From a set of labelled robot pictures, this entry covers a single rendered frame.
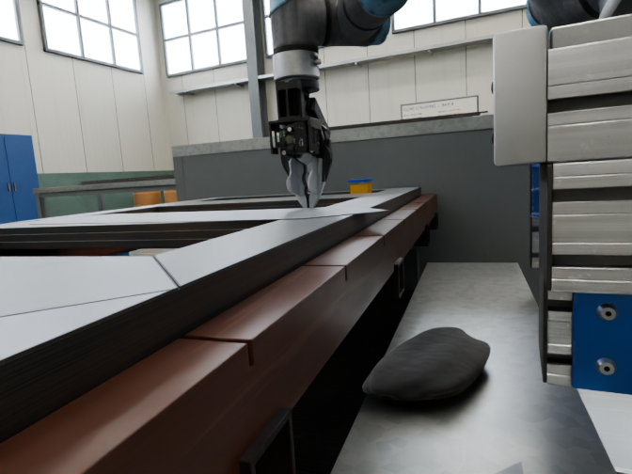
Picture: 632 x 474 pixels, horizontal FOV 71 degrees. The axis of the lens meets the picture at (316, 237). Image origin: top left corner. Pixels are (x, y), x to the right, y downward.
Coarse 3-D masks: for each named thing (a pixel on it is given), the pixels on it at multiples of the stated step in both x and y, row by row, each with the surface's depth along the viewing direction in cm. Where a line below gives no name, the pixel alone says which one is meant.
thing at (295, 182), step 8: (296, 160) 78; (296, 168) 77; (304, 168) 77; (296, 176) 77; (304, 176) 78; (288, 184) 74; (296, 184) 77; (304, 184) 77; (296, 192) 77; (304, 192) 78; (304, 200) 78
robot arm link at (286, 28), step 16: (272, 0) 70; (288, 0) 68; (304, 0) 69; (320, 0) 70; (272, 16) 71; (288, 16) 69; (304, 16) 69; (320, 16) 70; (272, 32) 71; (288, 32) 69; (304, 32) 70; (320, 32) 71; (288, 48) 70; (304, 48) 70
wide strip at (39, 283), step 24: (0, 264) 36; (24, 264) 35; (48, 264) 34; (72, 264) 33; (96, 264) 33; (120, 264) 32; (144, 264) 31; (0, 288) 27; (24, 288) 26; (48, 288) 26; (72, 288) 25; (96, 288) 25; (120, 288) 25; (144, 288) 24; (168, 288) 24; (0, 312) 21; (24, 312) 21
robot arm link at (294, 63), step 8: (280, 56) 70; (288, 56) 70; (296, 56) 70; (304, 56) 70; (312, 56) 71; (280, 64) 71; (288, 64) 70; (296, 64) 70; (304, 64) 70; (312, 64) 71; (320, 64) 72; (280, 72) 71; (288, 72) 70; (296, 72) 70; (304, 72) 70; (312, 72) 71; (280, 80) 72; (288, 80) 71
